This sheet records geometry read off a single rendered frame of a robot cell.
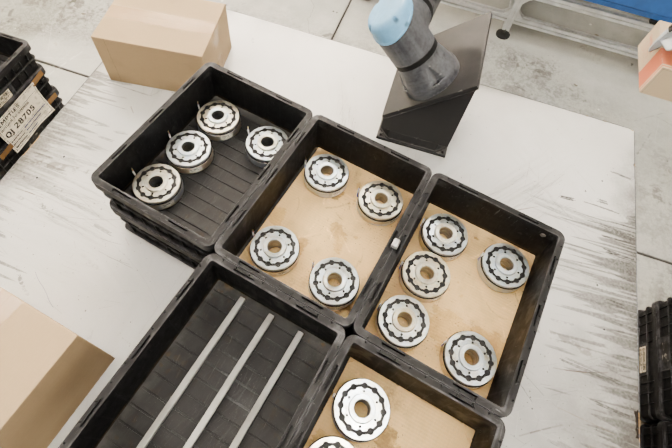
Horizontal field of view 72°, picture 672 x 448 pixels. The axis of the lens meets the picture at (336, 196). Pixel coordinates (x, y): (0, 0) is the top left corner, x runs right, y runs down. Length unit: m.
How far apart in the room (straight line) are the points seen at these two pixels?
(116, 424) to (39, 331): 0.21
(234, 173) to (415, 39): 0.52
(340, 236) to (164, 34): 0.74
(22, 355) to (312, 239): 0.56
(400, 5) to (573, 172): 0.71
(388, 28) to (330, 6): 1.79
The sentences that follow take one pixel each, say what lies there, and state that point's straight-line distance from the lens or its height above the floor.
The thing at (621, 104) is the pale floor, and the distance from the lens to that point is 2.94.
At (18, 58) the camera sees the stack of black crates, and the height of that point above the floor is 0.58.
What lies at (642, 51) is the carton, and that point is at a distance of 1.32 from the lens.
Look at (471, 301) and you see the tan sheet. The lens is 1.03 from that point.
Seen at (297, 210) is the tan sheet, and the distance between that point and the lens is 1.04.
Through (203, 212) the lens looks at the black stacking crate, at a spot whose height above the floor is 0.83.
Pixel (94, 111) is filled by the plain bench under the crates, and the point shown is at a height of 0.70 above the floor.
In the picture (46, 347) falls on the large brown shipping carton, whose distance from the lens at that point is 0.97.
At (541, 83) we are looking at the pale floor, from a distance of 2.80.
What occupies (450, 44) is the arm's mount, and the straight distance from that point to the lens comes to 1.33.
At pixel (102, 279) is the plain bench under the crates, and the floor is 0.70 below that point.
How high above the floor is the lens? 1.75
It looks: 59 degrees down
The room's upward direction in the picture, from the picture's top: 10 degrees clockwise
